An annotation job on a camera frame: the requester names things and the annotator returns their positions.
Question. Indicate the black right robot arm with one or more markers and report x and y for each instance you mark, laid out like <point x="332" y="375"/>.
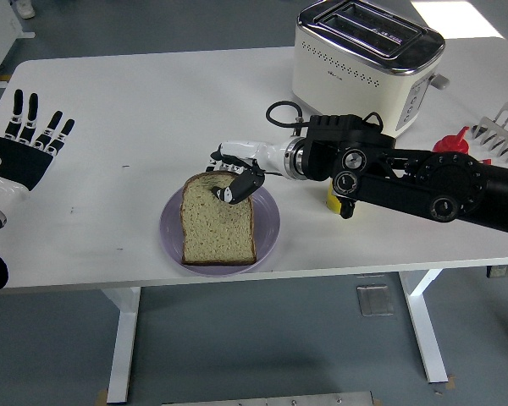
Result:
<point x="406" y="186"/>

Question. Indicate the white chrome toaster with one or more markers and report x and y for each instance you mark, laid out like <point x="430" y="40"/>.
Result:
<point x="343" y="84"/>

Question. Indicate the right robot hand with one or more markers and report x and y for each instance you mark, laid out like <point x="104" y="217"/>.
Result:
<point x="254" y="154"/>

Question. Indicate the yellow squeeze bottle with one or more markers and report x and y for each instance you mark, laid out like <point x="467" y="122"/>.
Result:
<point x="333" y="199"/>

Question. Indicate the table height control panel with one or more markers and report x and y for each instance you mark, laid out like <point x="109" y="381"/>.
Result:
<point x="506" y="271"/>

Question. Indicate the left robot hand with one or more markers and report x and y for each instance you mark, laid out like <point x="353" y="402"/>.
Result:
<point x="19" y="162"/>

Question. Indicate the red squeeze bottle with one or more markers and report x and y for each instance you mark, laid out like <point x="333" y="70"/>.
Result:
<point x="451" y="144"/>

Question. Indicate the metal toast rack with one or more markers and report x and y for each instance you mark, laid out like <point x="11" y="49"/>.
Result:
<point x="497" y="135"/>

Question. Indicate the metal floor socket cover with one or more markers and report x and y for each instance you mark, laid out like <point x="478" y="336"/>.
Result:
<point x="375" y="300"/>

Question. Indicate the purple plate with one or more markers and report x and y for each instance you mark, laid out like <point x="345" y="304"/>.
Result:
<point x="266" y="220"/>

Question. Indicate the white equipment cabinet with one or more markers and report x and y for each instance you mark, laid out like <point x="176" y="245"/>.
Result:
<point x="0" y="25"/>

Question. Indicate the bread slice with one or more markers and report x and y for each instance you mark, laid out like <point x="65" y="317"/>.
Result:
<point x="216" y="232"/>

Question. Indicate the white table leg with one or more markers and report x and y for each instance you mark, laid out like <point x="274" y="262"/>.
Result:
<point x="425" y="330"/>
<point x="125" y="338"/>

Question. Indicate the person's white shoe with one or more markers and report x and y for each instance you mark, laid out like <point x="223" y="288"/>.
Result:
<point x="25" y="8"/>

